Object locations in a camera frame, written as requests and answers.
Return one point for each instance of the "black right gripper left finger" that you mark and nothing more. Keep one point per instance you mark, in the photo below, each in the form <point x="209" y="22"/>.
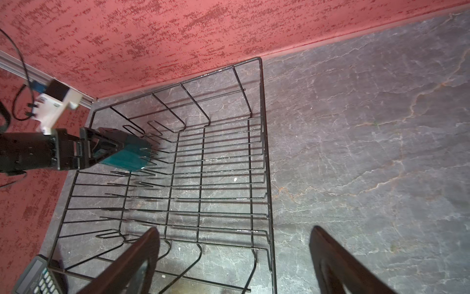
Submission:
<point x="132" y="272"/>

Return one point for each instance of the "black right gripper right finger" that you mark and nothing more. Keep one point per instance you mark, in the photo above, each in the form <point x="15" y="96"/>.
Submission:
<point x="337" y="270"/>

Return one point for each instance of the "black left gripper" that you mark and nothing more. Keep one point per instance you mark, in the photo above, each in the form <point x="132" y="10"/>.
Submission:
<point x="23" y="151"/>

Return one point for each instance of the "teal green cup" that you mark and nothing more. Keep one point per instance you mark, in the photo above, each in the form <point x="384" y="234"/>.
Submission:
<point x="131" y="158"/>

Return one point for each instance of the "black calculator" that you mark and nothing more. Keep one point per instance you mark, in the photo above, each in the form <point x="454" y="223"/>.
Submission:
<point x="38" y="278"/>

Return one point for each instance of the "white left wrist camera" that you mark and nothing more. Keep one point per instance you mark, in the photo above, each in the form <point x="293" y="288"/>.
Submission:
<point x="52" y="103"/>

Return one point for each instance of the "aluminium corner post left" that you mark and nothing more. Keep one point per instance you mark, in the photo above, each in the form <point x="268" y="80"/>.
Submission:
<point x="14" y="66"/>

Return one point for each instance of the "black wire dish rack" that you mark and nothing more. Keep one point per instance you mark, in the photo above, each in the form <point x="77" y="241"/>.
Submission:
<point x="203" y="183"/>

